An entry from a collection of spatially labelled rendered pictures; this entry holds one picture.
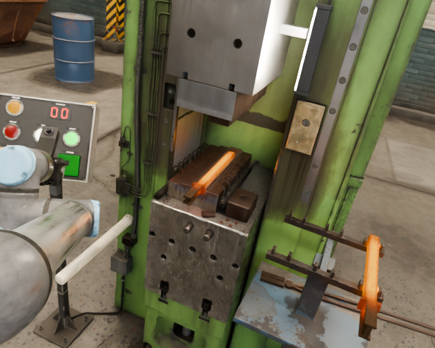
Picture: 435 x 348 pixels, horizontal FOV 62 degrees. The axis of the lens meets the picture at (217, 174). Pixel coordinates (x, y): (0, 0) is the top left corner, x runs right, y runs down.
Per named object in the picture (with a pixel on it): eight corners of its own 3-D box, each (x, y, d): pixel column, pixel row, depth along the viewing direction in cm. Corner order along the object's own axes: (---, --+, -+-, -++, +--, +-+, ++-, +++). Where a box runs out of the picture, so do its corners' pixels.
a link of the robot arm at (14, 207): (40, 244, 83) (43, 190, 83) (-17, 243, 80) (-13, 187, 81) (50, 237, 92) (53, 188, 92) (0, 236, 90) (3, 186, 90)
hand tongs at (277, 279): (438, 330, 120) (439, 327, 119) (440, 340, 116) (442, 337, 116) (262, 273, 131) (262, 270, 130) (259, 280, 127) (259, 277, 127)
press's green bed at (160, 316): (208, 392, 167) (226, 323, 145) (139, 357, 177) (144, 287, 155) (245, 307, 214) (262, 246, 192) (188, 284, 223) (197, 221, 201)
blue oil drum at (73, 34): (79, 85, 525) (76, 21, 483) (45, 76, 538) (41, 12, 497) (103, 79, 575) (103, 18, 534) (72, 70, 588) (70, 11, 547)
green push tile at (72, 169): (77, 176, 128) (79, 155, 128) (55, 174, 127) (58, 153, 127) (78, 176, 130) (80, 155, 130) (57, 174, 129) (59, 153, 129)
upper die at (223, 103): (231, 121, 116) (237, 92, 112) (175, 105, 121) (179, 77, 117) (265, 94, 151) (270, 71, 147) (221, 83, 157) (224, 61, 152)
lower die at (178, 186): (215, 213, 133) (218, 192, 129) (166, 195, 138) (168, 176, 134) (248, 169, 168) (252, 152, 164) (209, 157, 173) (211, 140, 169)
